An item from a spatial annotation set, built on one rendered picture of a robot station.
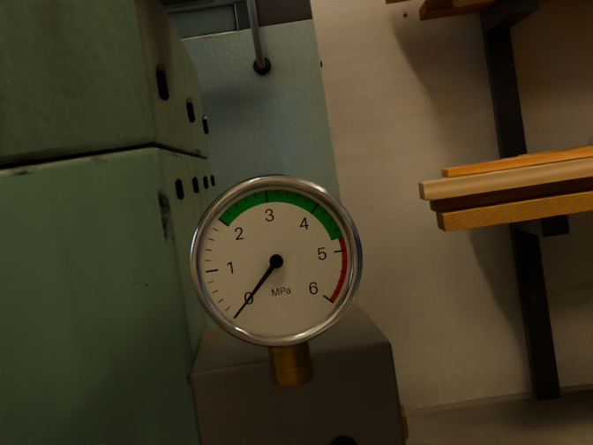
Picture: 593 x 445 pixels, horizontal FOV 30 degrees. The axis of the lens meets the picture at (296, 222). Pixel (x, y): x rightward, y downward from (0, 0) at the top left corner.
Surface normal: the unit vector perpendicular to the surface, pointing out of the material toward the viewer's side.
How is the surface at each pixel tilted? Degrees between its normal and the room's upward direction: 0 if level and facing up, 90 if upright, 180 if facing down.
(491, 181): 89
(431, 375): 90
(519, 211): 91
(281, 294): 90
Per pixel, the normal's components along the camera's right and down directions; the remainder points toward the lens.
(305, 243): 0.04, 0.04
